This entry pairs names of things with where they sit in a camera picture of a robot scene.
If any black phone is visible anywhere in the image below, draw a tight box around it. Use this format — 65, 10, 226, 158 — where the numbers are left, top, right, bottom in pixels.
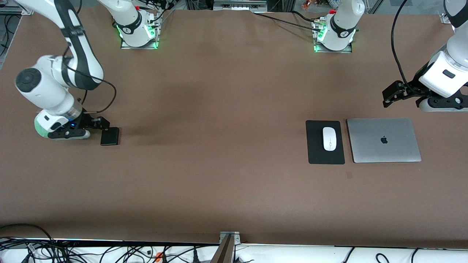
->
101, 127, 120, 146

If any white computer mouse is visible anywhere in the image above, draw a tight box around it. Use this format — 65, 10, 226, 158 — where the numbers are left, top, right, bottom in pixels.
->
322, 126, 337, 151

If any black mouse pad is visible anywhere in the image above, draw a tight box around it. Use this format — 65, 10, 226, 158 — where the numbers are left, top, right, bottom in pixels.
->
306, 120, 346, 165

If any silver laptop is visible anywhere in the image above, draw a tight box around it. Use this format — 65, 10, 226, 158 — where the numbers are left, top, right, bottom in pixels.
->
346, 118, 422, 163

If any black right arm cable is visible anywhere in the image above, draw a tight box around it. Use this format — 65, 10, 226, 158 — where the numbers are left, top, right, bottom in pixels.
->
62, 40, 117, 114

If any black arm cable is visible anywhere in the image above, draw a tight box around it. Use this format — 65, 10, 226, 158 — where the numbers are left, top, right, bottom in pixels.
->
62, 40, 117, 114
390, 0, 412, 88

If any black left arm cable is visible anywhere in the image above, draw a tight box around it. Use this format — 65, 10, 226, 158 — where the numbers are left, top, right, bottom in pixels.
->
390, 0, 412, 88

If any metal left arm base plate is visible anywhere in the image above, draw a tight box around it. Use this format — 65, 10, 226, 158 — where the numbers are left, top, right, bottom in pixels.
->
313, 18, 353, 53

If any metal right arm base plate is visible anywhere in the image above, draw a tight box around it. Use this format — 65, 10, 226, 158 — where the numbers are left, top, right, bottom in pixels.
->
120, 35, 160, 50

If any black looped floor cable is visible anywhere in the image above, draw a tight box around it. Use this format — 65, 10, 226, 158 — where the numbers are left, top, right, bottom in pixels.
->
0, 223, 56, 249

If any short black table cable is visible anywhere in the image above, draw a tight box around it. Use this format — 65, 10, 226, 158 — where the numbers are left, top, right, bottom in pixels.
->
291, 10, 322, 22

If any long black table cable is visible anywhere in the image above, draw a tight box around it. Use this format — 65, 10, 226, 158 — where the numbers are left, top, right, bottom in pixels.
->
253, 12, 316, 30

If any aluminium frame rail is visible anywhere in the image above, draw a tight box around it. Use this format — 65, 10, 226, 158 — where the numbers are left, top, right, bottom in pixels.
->
213, 0, 268, 11

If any metal table edge bracket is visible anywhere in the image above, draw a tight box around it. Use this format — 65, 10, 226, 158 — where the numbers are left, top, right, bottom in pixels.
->
219, 231, 241, 263

